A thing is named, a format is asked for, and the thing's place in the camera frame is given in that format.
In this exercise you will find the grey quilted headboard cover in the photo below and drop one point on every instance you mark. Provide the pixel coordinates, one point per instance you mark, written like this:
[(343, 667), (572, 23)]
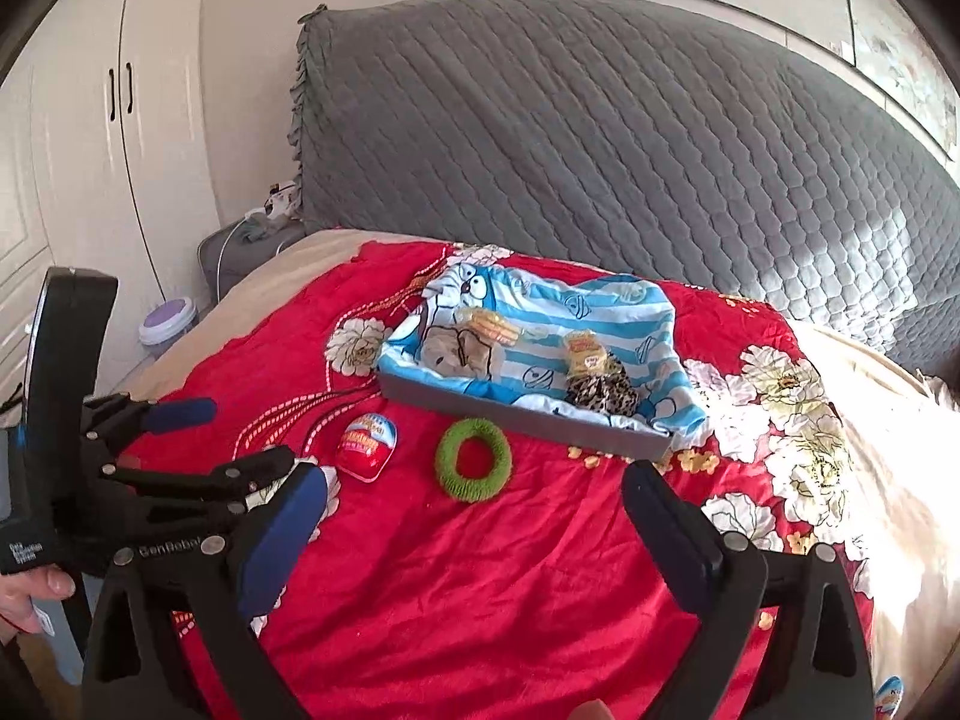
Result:
[(600, 150)]

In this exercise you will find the leopard print scrunchie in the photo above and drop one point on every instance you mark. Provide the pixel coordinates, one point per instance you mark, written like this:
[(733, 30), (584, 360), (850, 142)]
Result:
[(604, 394)]

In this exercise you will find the red floral blanket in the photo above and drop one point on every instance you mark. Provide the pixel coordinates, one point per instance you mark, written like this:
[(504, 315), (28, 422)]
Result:
[(450, 577)]

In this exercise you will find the red egg-shaped toy package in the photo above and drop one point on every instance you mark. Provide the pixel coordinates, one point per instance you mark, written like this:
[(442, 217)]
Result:
[(367, 450)]

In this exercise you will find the white power strip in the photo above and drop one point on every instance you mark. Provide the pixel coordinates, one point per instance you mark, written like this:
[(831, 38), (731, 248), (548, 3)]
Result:
[(279, 199)]

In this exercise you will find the beige scrunchie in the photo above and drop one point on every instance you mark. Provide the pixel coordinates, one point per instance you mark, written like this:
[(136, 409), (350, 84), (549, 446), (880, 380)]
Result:
[(454, 352)]

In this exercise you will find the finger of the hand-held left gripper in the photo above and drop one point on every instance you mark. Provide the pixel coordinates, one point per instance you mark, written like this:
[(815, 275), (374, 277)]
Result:
[(240, 474), (184, 412)]

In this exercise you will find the purple lidded container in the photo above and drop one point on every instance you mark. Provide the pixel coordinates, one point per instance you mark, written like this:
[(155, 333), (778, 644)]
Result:
[(169, 319)]

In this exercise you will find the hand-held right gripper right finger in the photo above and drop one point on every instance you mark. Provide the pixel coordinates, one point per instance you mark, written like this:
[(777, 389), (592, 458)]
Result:
[(667, 540)]

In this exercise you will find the round printed packet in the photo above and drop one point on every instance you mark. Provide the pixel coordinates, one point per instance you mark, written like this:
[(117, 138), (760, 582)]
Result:
[(892, 696)]

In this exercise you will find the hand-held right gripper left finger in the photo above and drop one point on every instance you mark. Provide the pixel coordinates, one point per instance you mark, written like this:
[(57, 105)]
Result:
[(281, 532)]

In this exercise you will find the green scrunchie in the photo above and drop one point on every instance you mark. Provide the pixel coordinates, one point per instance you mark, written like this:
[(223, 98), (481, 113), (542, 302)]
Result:
[(450, 465)]

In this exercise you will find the grey nightstand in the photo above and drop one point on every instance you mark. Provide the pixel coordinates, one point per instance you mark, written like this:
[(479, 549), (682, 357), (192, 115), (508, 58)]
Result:
[(240, 255)]

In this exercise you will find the yellow snack packet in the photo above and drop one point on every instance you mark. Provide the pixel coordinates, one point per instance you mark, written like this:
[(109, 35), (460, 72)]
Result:
[(585, 352), (491, 328)]

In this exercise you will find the white wardrobe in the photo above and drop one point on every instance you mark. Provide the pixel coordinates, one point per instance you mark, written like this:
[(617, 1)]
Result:
[(82, 127)]

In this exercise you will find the person's left hand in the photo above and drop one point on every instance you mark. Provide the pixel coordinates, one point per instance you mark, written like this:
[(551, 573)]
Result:
[(45, 585)]

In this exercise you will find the grey tray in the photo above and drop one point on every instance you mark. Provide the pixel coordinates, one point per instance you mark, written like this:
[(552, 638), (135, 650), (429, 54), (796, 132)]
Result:
[(487, 412)]

